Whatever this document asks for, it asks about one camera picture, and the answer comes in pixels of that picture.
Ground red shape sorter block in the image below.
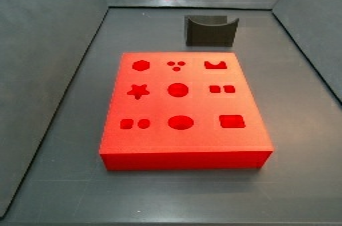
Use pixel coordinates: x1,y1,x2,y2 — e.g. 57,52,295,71
98,52,273,170

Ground dark grey curved holder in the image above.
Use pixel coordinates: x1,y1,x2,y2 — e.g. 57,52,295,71
184,15,239,47

